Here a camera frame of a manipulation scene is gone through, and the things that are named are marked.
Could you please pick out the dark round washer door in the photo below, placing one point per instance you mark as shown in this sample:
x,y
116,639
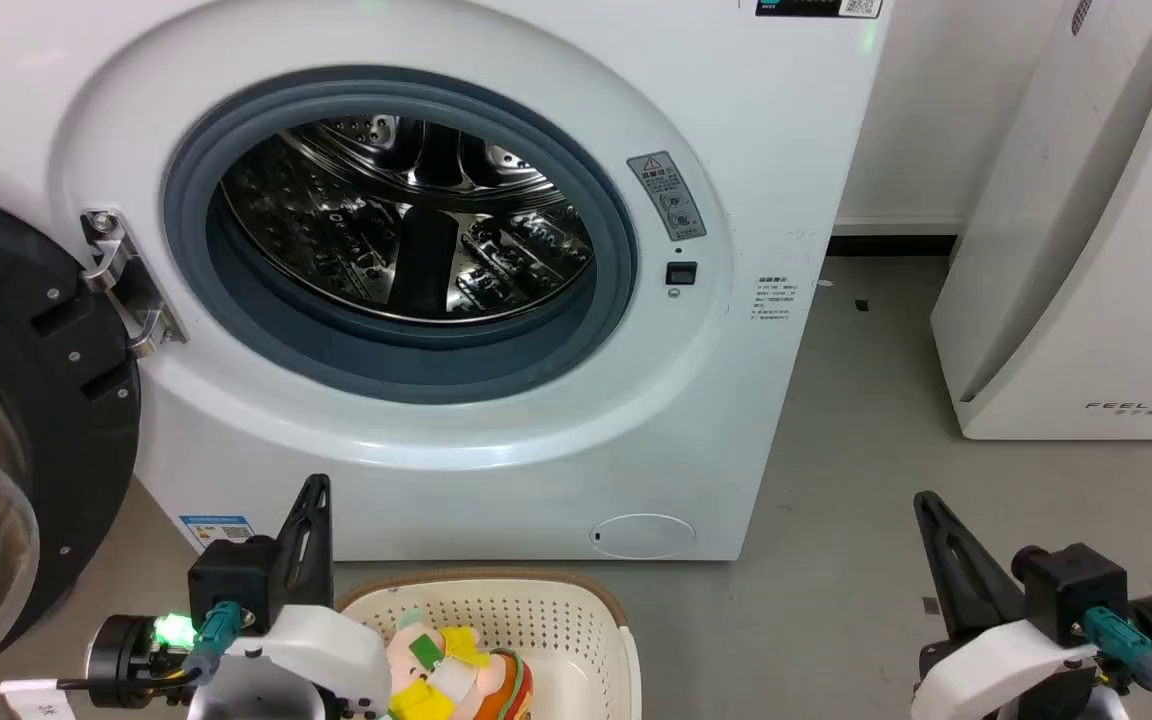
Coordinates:
x,y
56,400

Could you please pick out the grey rubber door gasket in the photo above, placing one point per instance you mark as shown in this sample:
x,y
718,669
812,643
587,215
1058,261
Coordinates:
x,y
396,372

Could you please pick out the stainless steel washing machine drum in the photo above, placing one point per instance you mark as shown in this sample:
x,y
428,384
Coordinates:
x,y
336,230

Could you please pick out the colourful plush toy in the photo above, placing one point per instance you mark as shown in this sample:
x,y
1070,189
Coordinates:
x,y
466,680

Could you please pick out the oval drain filter cover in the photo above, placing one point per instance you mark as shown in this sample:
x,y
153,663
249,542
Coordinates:
x,y
643,536

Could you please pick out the cream perforated laundry basket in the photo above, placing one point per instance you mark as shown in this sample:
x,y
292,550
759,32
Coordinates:
x,y
556,620

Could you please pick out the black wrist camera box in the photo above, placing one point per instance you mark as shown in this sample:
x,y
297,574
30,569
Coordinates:
x,y
231,580
1076,590

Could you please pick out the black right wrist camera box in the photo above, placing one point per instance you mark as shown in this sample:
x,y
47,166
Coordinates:
x,y
1076,590

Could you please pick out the black QR code sticker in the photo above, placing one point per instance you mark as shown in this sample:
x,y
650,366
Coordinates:
x,y
816,6

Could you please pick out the metal washing machine door hinge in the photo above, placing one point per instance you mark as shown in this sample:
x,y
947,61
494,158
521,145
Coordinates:
x,y
131,285

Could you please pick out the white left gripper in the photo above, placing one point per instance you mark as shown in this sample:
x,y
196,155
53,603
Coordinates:
x,y
306,655

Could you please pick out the black baseboard strip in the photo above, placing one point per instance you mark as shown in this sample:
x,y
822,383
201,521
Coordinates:
x,y
891,246

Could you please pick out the blue energy label sticker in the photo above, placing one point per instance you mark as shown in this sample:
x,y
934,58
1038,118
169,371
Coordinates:
x,y
216,530

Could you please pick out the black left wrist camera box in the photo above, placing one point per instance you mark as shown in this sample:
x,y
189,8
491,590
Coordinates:
x,y
231,580

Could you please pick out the white front-load washing machine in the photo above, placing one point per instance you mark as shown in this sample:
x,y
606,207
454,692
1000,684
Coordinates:
x,y
786,150

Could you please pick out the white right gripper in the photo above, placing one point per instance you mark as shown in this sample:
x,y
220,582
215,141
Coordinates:
x,y
996,675

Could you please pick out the white air purifier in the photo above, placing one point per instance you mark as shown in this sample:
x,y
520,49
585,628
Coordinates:
x,y
1086,250

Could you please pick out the grey warning sticker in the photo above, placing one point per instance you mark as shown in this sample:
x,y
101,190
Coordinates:
x,y
668,195

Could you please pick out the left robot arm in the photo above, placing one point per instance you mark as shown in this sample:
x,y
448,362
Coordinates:
x,y
131,655

